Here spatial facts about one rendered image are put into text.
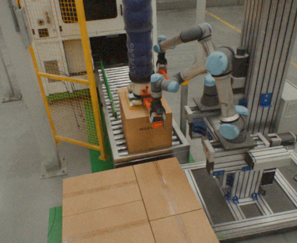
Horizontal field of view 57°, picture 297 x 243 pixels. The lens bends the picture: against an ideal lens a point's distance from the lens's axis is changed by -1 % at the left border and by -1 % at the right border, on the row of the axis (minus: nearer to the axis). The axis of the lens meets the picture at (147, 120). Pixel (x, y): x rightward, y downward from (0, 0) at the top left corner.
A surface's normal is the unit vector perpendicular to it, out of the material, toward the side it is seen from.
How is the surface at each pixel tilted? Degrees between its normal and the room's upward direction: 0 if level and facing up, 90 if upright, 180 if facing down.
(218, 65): 83
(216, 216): 0
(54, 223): 0
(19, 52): 90
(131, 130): 90
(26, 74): 90
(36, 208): 0
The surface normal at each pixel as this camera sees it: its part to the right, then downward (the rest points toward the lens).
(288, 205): -0.04, -0.84
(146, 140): 0.21, 0.53
